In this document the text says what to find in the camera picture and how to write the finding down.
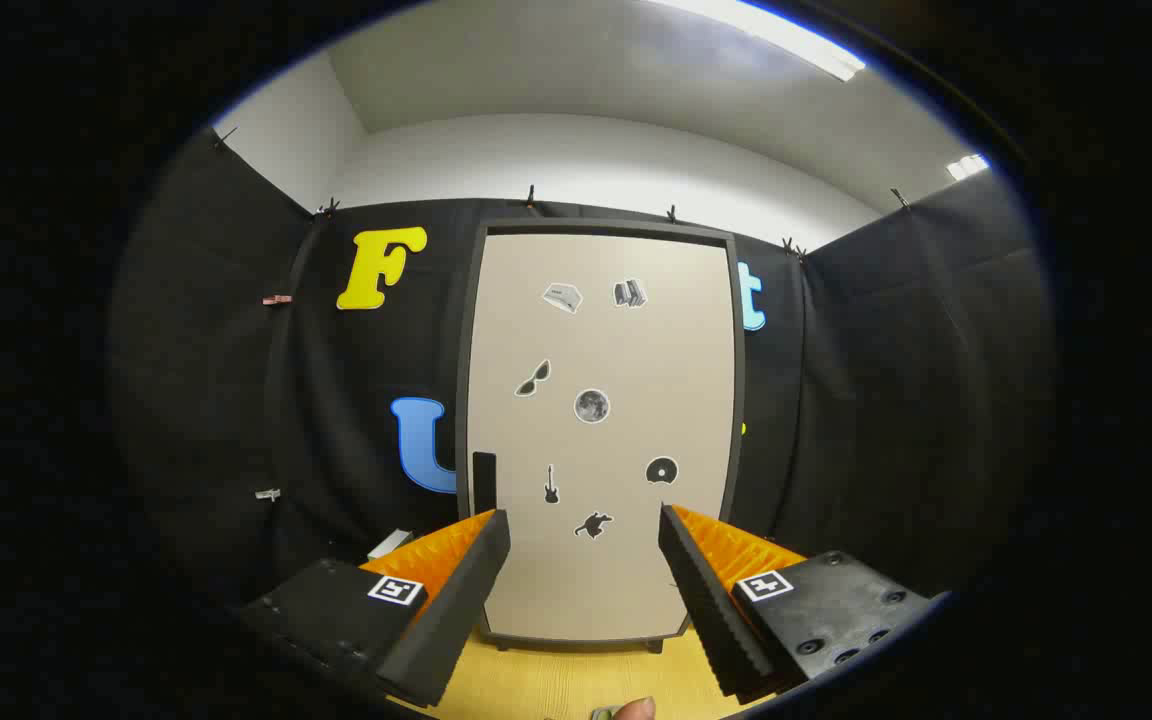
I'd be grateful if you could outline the dark grey cabinet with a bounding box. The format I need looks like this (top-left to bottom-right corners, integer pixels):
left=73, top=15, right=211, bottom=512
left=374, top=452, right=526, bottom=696
left=454, top=218, right=745, bottom=653

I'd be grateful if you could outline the long ceiling light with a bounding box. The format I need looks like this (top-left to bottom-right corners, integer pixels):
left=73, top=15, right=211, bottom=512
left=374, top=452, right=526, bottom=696
left=646, top=0, right=867, bottom=83

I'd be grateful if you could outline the black backdrop cloth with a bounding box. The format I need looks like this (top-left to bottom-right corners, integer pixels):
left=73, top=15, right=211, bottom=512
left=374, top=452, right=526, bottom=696
left=106, top=125, right=1057, bottom=641

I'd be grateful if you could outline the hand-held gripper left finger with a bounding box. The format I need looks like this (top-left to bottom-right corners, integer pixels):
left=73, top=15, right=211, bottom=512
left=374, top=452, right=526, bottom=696
left=236, top=508, right=512, bottom=709

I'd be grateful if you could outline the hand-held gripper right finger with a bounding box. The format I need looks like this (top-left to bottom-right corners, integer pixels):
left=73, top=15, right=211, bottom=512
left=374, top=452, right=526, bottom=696
left=658, top=503, right=937, bottom=701

